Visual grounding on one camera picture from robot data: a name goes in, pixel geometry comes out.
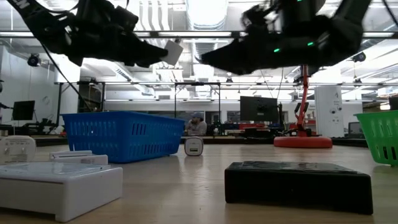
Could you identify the small black monitor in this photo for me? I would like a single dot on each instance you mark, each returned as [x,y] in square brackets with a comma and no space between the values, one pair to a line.
[24,110]

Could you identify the black aluminium rig frame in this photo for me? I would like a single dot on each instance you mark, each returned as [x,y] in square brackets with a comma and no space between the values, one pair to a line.
[255,141]

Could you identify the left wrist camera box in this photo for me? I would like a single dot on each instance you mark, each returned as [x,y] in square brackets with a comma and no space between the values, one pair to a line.
[126,18]

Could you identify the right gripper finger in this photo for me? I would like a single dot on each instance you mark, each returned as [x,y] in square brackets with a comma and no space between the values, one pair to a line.
[236,57]

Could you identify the black metal frame stand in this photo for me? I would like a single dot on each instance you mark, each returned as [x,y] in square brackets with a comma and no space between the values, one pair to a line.
[197,83]

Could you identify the white square pillar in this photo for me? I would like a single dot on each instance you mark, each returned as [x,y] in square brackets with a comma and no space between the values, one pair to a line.
[328,105]

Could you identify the red desk lamp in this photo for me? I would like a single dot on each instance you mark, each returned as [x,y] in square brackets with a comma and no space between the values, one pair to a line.
[303,142]

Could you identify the green white wall charger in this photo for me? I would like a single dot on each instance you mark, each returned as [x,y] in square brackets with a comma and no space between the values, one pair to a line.
[17,149]

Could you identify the black storage shelf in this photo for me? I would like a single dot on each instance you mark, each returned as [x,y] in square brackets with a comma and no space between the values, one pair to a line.
[90,96]

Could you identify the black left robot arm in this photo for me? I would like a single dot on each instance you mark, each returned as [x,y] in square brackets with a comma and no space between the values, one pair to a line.
[37,21]

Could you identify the black power bank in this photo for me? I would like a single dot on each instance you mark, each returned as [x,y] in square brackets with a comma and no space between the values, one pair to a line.
[295,189]

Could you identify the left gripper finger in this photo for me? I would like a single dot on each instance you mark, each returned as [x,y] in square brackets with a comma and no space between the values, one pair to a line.
[136,53]

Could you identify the white cube wall charger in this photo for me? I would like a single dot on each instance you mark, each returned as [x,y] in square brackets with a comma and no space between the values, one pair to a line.
[172,53]

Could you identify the blue plastic basket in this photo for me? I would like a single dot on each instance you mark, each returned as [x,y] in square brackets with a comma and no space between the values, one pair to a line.
[102,137]

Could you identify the white power bank with screen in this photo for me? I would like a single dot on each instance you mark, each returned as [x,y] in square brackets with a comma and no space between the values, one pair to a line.
[81,159]

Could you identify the large black monitor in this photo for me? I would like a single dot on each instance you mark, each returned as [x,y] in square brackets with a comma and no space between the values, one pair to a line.
[258,109]

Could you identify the person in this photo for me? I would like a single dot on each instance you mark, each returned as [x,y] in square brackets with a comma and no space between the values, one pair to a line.
[199,127]

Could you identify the black ceiling spotlight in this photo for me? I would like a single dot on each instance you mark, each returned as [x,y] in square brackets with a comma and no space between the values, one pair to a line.
[359,57]
[33,59]

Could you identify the green plastic basket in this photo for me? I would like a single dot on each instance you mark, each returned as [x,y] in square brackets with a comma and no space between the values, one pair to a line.
[382,137]

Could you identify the purple white wall charger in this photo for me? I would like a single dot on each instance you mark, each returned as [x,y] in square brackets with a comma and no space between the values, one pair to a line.
[194,147]

